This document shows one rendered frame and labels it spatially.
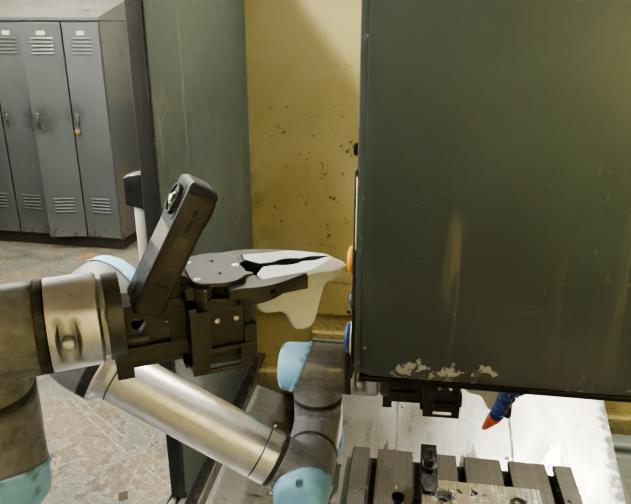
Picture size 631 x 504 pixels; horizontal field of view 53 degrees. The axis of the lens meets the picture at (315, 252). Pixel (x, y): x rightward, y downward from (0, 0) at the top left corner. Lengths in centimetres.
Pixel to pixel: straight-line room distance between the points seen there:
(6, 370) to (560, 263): 44
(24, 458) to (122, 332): 13
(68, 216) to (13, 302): 524
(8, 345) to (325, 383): 54
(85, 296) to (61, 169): 516
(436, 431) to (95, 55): 418
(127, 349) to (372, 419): 148
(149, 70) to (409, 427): 124
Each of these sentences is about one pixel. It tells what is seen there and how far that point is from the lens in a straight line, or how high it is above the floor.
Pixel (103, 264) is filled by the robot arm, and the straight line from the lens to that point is 102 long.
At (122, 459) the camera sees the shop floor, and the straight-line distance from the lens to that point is 313.
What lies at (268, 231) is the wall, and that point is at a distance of 199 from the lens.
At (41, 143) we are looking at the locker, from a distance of 566.
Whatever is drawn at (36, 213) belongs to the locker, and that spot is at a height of 29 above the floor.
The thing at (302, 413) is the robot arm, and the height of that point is 130.
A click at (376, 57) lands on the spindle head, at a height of 183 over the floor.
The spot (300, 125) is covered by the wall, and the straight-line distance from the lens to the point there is 189.
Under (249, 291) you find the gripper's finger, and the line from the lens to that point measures 51.
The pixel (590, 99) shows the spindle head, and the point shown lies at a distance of 53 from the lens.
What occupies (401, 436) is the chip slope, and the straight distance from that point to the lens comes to 193.
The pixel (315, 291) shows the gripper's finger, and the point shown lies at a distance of 56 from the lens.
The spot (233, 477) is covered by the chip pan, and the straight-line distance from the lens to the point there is 188.
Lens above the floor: 186
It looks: 20 degrees down
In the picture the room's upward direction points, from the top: straight up
